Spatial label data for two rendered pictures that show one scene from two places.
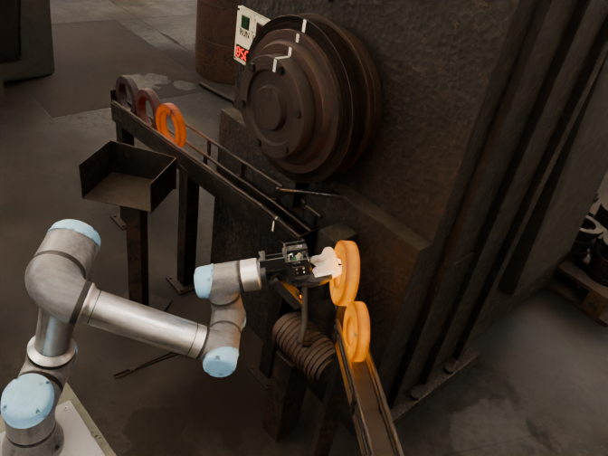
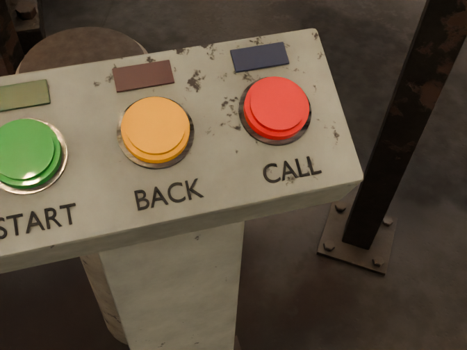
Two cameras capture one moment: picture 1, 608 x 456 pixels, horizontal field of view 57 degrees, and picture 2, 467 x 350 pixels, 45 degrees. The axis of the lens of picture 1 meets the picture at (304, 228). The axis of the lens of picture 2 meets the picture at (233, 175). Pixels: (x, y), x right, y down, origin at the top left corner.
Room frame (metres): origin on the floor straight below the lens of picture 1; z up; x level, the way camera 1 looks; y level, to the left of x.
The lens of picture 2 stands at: (0.37, 0.24, 0.85)
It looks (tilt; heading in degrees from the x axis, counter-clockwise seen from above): 53 degrees down; 300
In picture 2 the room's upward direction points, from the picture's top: 3 degrees clockwise
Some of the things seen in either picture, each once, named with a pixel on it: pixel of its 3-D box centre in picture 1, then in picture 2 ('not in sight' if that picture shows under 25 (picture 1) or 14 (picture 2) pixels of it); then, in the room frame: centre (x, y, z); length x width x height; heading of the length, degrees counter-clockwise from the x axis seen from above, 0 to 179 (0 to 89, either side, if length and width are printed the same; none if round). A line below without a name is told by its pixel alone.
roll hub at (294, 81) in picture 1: (274, 107); not in sight; (1.44, 0.14, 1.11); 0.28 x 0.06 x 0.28; 47
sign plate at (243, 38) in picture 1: (261, 45); not in sight; (1.83, 0.25, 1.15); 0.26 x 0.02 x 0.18; 47
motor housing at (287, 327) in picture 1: (297, 388); not in sight; (1.19, -0.08, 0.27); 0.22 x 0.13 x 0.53; 47
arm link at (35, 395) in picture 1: (30, 405); not in sight; (0.81, 0.59, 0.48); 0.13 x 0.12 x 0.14; 7
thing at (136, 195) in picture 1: (132, 242); not in sight; (1.66, 0.64, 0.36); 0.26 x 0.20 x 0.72; 82
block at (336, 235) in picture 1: (332, 261); not in sight; (1.37, -0.11, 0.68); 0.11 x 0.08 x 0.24; 137
